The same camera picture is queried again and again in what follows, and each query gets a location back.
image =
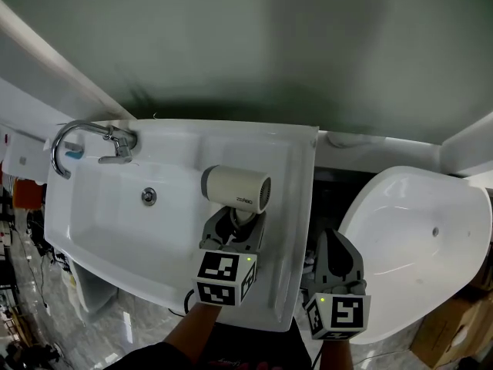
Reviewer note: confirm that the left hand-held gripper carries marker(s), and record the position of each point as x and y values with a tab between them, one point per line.
223	280

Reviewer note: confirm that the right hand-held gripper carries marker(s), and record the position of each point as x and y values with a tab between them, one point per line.
339	314

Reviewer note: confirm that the cream hair dryer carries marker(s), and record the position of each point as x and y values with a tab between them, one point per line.
235	185

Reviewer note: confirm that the white ceramic sink basin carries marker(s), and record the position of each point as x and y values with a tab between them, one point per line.
115	229

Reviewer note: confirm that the person's right forearm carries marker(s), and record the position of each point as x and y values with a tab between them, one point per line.
337	355

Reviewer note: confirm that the person's left forearm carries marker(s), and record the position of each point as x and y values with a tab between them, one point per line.
196	330

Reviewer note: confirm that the white bathtub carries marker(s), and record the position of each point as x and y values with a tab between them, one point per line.
416	245

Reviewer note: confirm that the chrome sink drain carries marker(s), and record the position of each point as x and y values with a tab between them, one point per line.
149	196

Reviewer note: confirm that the person's black clothing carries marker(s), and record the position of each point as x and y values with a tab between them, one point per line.
239	345

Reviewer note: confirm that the brown cardboard box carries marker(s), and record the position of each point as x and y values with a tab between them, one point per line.
450	334

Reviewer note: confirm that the blue bottle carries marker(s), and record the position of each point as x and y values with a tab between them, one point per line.
75	153

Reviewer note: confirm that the chrome faucet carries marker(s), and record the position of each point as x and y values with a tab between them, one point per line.
61	141

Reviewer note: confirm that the orange box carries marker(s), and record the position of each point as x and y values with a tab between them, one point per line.
29	195

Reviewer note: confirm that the white arched frame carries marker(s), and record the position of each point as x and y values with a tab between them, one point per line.
58	75

